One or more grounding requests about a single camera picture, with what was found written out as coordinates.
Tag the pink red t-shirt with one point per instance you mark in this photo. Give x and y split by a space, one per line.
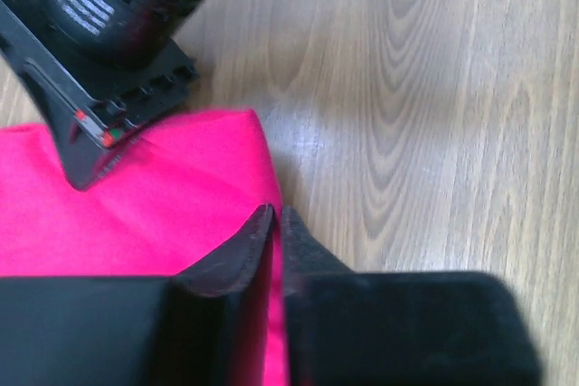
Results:
84 275

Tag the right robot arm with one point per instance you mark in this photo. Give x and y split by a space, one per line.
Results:
276 58

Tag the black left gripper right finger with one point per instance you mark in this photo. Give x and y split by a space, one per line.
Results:
302 255

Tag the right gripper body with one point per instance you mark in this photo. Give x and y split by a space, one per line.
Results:
163 82

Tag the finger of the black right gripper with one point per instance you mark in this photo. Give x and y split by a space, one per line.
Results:
89 112

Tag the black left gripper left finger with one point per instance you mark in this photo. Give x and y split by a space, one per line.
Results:
213 316

